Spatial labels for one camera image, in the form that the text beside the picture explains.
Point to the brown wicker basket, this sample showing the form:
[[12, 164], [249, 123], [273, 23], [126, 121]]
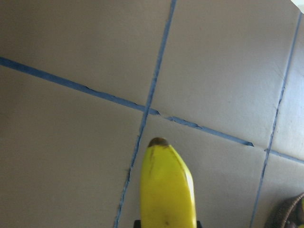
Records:
[[287, 214]]

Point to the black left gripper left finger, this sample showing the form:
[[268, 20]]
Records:
[[137, 224]]

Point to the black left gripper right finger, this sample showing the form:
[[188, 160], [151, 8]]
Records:
[[198, 224]]

